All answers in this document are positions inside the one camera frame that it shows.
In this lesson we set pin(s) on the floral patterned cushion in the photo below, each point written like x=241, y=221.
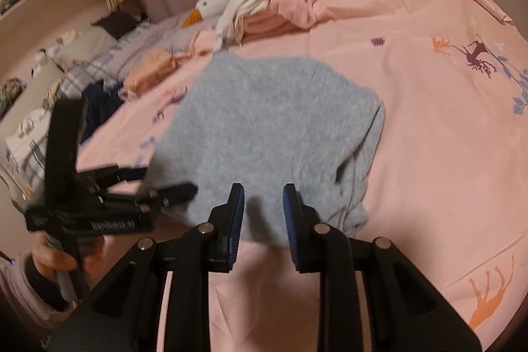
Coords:
x=10, y=94

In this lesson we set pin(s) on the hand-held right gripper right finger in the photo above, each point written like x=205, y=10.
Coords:
x=291, y=220

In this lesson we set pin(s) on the cream pillow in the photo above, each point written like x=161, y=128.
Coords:
x=86, y=42

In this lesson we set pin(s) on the pink printed bedsheet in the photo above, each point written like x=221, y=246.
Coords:
x=412, y=129

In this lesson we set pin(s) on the orange folded garment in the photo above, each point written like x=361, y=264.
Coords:
x=150, y=71

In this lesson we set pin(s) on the white garment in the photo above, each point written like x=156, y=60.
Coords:
x=231, y=26

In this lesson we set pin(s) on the navy blue garment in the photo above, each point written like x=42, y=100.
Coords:
x=103, y=104

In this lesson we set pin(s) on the grey sweater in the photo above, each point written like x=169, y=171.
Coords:
x=268, y=121

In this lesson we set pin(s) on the white patterned cloth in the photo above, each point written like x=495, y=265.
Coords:
x=49, y=51

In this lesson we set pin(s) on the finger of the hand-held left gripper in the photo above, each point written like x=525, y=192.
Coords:
x=119, y=172
x=177, y=191

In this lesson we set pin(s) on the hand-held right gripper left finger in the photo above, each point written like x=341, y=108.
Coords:
x=237, y=211

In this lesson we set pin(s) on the person's left hand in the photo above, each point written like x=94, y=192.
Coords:
x=49, y=257

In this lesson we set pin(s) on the lavender pillow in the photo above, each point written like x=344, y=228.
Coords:
x=165, y=36

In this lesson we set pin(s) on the plaid bedding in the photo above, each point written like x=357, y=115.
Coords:
x=86, y=73

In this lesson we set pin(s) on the pale pink folded garment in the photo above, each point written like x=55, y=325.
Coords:
x=204, y=42

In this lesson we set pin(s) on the dark brown pillow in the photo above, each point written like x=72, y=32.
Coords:
x=115, y=24

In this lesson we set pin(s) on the person's left forearm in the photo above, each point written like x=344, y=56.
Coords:
x=24, y=294

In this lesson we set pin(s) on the salmon pink folded garment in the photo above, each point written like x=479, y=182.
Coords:
x=264, y=24

